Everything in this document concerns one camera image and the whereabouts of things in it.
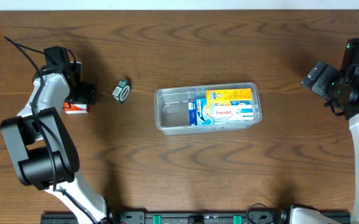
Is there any red Panadol box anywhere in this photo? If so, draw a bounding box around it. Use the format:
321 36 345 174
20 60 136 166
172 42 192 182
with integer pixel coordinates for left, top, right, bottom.
63 102 90 114

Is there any small dark green box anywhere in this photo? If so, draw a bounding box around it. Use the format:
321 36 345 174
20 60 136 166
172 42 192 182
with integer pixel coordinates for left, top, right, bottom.
111 78 131 104

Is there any white Panadol box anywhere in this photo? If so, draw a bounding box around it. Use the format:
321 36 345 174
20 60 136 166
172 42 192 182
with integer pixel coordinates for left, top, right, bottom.
209 105 254 123

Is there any yellow medicine box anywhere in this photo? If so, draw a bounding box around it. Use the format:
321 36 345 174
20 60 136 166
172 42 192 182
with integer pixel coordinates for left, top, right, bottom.
206 88 253 107

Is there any blue KoolFever box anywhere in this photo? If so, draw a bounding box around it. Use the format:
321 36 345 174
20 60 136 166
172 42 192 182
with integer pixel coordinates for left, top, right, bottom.
188 98 253 126

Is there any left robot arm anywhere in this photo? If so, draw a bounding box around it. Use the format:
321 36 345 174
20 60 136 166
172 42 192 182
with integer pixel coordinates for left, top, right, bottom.
0 68 119 223

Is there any clear plastic container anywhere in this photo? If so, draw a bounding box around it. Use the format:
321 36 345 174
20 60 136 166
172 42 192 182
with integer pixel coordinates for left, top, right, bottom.
154 82 262 135

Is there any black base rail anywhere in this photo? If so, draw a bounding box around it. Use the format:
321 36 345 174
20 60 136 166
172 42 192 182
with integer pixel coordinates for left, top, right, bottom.
40 204 351 224

